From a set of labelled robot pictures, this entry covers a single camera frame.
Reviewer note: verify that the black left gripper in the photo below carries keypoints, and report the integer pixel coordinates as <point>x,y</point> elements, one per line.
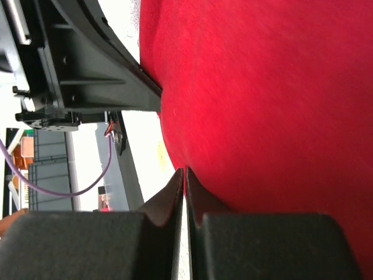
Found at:
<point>66,59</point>

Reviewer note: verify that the red t shirt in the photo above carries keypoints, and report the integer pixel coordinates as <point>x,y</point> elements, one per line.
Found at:
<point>270,103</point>

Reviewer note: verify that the grey stacked storage crates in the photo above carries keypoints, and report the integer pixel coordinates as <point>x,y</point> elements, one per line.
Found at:
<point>50,170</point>

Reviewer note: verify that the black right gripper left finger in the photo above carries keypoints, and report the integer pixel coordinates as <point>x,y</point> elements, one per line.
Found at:
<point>140,244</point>

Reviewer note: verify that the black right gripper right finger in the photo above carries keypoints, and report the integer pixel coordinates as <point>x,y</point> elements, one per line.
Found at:
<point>228,245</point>

